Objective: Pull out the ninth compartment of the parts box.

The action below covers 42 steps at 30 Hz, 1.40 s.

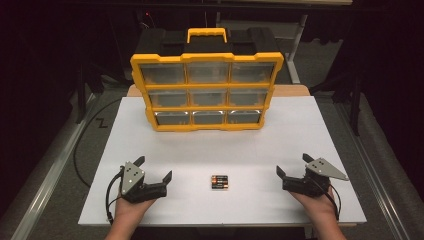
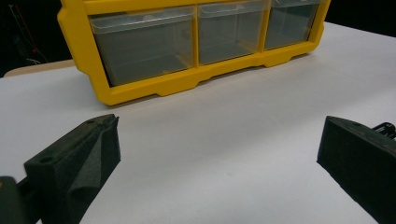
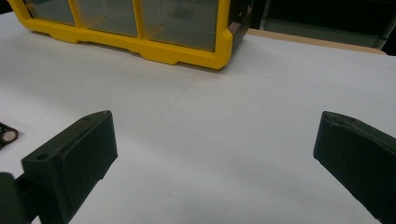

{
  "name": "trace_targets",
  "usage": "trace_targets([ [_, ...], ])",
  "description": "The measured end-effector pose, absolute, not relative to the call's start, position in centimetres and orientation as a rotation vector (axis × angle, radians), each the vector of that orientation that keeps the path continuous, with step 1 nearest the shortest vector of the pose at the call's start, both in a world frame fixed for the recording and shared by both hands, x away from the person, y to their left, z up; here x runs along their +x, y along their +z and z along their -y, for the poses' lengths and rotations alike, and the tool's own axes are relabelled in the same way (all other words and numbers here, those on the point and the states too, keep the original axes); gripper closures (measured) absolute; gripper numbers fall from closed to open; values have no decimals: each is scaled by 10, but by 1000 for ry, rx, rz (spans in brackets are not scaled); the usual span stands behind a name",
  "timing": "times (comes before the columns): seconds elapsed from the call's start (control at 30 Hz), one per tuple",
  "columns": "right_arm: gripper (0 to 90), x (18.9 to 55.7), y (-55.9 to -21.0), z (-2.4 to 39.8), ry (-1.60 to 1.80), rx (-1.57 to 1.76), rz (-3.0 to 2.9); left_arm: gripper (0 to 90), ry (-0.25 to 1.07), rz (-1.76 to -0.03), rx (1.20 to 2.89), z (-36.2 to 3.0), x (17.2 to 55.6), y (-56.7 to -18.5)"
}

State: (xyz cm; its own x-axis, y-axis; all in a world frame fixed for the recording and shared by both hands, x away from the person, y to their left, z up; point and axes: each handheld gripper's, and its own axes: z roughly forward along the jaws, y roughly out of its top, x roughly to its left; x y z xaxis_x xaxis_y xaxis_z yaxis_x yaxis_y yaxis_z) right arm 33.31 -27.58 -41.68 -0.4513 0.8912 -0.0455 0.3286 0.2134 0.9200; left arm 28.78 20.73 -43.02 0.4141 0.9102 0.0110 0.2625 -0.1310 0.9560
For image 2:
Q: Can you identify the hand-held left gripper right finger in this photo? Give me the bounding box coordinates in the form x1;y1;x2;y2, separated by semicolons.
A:
317;115;396;224

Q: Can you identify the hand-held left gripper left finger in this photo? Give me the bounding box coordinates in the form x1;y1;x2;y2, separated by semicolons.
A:
23;113;121;224

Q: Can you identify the yellow and black organizer cabinet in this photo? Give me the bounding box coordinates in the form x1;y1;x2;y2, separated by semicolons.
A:
56;0;332;106

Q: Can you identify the clear plastic drawer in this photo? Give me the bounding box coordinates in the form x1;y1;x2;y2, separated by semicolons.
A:
264;0;325;50

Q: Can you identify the light wooden table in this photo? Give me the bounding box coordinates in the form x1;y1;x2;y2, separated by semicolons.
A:
3;59;77;78

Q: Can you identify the set of clear cabinet drawers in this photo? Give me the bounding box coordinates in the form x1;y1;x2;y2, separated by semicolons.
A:
88;0;271;88

